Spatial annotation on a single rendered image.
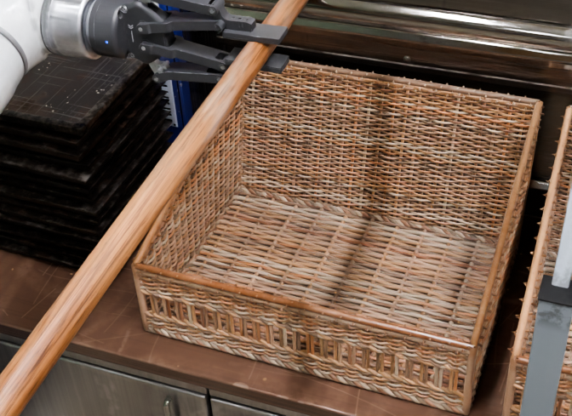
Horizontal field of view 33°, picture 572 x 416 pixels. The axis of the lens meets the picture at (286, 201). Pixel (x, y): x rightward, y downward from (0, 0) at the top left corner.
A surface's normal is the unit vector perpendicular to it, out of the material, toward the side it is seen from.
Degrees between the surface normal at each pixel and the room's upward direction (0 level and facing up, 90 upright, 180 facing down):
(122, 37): 90
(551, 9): 70
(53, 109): 0
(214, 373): 0
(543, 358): 90
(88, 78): 0
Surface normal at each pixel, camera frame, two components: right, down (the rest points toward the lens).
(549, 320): -0.35, 0.61
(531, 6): -0.34, 0.30
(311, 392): -0.04, -0.77
